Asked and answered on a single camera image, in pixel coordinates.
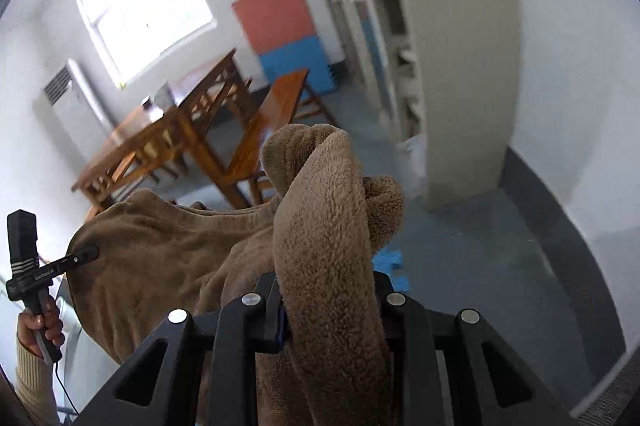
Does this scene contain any blue foam mat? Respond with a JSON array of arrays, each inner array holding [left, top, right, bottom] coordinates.
[[257, 35, 333, 96]]

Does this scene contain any wooden table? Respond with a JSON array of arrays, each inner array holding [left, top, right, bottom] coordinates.
[[70, 48, 256, 212]]

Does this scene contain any light blue foam floor tile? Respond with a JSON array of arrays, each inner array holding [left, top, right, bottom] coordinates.
[[372, 248, 413, 294]]

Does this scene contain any person's left hand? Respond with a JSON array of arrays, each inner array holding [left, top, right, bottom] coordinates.
[[16, 297, 66, 359]]

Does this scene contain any person's left forearm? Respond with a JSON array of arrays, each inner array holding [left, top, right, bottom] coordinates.
[[14, 336, 61, 426]]

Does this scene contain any white standing air conditioner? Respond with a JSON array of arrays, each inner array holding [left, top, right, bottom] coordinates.
[[32, 58, 113, 162]]

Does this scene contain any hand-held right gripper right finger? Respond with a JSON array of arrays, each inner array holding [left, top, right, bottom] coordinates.
[[372, 271, 576, 426]]

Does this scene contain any red foam mat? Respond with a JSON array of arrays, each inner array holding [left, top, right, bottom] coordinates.
[[231, 0, 317, 55]]

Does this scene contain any wooden bench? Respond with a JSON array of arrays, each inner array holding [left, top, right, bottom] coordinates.
[[222, 68, 338, 207]]

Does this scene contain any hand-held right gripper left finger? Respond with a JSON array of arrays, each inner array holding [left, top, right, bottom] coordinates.
[[60, 271, 288, 426]]

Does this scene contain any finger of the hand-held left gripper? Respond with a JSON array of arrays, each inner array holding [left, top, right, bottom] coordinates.
[[47, 246, 100, 279]]

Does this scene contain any black cable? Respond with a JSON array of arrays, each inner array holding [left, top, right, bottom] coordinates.
[[52, 356, 81, 417]]

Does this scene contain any brown fleece sweater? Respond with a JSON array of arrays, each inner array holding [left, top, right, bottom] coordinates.
[[65, 123, 405, 426]]

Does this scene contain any beige cabinet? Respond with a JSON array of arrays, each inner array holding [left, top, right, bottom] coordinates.
[[290, 0, 523, 212]]

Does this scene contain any bright window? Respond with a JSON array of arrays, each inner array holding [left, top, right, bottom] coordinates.
[[75, 0, 218, 89]]

